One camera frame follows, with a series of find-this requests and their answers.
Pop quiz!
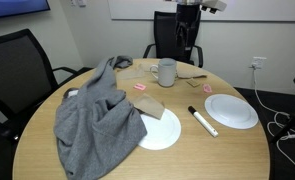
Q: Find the grey sweater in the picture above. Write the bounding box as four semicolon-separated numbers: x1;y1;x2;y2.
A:
53;55;148;180

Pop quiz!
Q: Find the black mesh office chair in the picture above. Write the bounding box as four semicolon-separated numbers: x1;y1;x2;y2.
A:
0;28;88;145

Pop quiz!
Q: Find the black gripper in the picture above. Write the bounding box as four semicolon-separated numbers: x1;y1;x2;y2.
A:
175;4;202;52

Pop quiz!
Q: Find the black armrest office chair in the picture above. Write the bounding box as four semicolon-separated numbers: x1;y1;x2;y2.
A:
142;10;205;69

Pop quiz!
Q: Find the white ceramic mug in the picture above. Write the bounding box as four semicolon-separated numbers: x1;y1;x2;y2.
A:
149;58;178;88

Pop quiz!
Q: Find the white wall outlet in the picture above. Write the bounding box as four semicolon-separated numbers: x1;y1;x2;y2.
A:
251;56;268;70

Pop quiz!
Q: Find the long brown paper napkin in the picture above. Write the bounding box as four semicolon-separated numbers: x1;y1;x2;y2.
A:
175;69;208;80

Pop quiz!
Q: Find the wall television screen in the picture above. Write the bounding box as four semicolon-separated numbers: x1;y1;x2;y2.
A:
0;0;51;20

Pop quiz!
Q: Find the folded brown paper napkin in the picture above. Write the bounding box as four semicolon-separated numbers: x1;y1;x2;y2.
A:
130;92;167;121

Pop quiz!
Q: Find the brown sugar packet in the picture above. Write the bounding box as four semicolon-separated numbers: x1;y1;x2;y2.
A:
186;78;202;89

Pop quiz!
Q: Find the white power cable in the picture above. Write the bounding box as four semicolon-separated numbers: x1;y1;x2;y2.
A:
252;66;295;177

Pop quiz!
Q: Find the small white plate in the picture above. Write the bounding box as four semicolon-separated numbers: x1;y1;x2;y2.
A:
137;107;182;151

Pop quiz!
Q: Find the white marker black cap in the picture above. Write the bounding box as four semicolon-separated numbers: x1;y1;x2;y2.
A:
187;105;219;139

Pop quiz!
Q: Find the large white plate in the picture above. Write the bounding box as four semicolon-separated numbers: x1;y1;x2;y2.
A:
204;93;260;130

